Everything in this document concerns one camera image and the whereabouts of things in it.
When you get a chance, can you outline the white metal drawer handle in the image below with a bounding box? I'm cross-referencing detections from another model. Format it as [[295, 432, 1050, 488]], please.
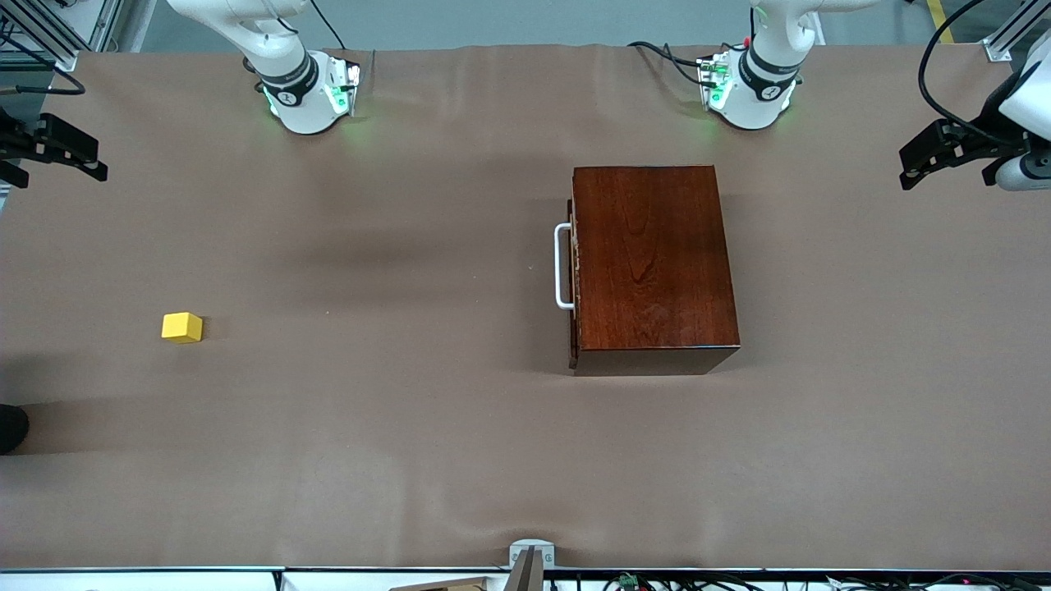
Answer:
[[554, 222, 576, 311]]

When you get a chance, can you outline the black looped cable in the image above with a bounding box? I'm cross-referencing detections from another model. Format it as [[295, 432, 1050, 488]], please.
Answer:
[[0, 70, 86, 97]]

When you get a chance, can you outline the grey metal camera mount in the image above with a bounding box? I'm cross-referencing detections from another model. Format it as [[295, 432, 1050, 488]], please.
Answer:
[[505, 539, 556, 591]]

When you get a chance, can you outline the wooden drawer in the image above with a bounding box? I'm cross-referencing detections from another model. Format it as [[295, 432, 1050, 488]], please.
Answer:
[[567, 195, 581, 370]]

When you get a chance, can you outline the yellow cube block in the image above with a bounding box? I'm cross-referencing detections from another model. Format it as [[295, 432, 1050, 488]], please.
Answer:
[[161, 312, 204, 345]]

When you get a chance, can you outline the brown cardboard piece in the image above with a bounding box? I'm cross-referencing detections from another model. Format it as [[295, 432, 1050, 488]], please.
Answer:
[[388, 576, 510, 591]]

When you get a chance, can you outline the dark wooden drawer cabinet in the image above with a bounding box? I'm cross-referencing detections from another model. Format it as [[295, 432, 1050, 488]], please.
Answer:
[[571, 165, 741, 377]]

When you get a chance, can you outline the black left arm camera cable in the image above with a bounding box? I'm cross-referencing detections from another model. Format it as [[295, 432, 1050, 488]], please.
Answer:
[[918, 0, 1019, 142]]

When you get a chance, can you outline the white table edge rail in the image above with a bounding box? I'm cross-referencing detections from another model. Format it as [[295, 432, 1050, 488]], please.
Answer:
[[0, 566, 1051, 591]]

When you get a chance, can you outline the black round knob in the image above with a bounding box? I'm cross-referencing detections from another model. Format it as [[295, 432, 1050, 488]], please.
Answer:
[[0, 404, 30, 455]]

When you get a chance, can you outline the thin black base cable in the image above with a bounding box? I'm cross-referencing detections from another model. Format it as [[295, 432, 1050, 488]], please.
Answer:
[[308, 0, 347, 52]]

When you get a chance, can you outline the tangled black cable bundle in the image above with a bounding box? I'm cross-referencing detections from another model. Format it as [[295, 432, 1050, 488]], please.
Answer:
[[550, 571, 1051, 591]]

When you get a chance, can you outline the brown table cover sheet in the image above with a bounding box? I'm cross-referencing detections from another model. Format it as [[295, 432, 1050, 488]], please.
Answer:
[[0, 41, 1051, 571]]

